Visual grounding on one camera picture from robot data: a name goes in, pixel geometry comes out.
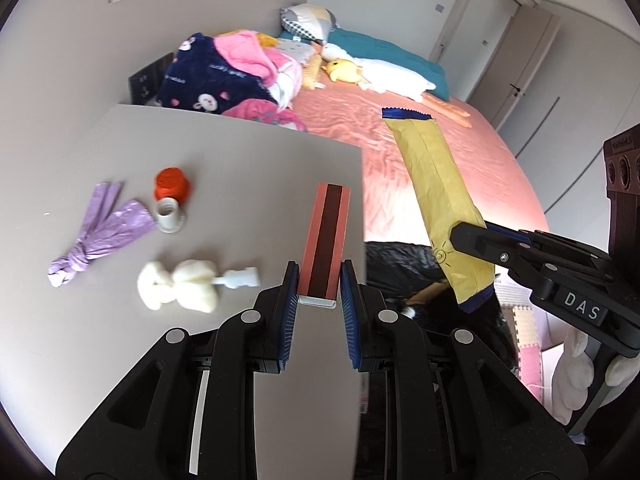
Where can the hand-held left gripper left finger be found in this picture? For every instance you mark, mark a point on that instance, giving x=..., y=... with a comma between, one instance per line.
x=290, y=320

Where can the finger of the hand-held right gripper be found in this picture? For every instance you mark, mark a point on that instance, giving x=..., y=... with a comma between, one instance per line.
x=505, y=230
x=475, y=240

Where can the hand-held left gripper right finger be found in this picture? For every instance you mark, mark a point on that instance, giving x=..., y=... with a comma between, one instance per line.
x=350, y=320

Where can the black trash bag bin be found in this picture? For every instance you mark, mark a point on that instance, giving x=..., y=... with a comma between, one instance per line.
x=400, y=265

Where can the yellow snack packet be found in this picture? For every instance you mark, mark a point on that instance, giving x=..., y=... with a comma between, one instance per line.
x=435, y=175

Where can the pink and brown small box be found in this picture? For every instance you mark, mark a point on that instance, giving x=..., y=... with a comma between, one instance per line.
x=325, y=240

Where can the person's right hand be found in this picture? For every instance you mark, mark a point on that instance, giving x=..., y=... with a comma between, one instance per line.
x=575, y=375

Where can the white plastic stopper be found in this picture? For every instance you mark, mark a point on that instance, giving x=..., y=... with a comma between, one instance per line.
x=240, y=278

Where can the brown cardboard piece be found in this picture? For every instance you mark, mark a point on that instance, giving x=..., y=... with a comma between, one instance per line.
x=430, y=294

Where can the white cotton wad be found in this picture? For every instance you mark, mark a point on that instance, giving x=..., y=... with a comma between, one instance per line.
x=192, y=285

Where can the bed with pink sheet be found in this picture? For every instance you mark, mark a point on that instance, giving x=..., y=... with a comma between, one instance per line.
x=380, y=160

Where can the small white cap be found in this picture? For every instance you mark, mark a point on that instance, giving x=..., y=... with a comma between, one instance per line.
x=167, y=216

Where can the orange bottle cap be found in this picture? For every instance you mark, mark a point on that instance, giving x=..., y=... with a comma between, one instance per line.
x=172, y=185

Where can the open white door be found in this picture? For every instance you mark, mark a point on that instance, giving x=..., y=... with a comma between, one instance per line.
x=530, y=50

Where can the white goose plush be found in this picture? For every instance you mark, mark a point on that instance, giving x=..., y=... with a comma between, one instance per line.
x=395, y=75

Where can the knotted purple plastic bag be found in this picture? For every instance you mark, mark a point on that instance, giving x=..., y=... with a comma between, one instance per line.
x=100, y=240

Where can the yellow duck plush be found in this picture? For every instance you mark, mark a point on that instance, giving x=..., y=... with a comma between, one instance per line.
x=342, y=70

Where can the yellow knitted toy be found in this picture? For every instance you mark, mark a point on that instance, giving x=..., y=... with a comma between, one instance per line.
x=312, y=72

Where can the navy printed blanket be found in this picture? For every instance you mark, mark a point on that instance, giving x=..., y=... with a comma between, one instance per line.
x=210, y=80

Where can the pink cloth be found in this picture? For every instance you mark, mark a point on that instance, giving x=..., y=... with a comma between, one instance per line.
x=245, y=52

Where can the checkered pillow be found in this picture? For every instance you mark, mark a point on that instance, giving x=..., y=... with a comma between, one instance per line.
x=310, y=17

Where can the black wall socket panel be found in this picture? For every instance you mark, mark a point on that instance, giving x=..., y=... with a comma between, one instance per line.
x=145, y=82

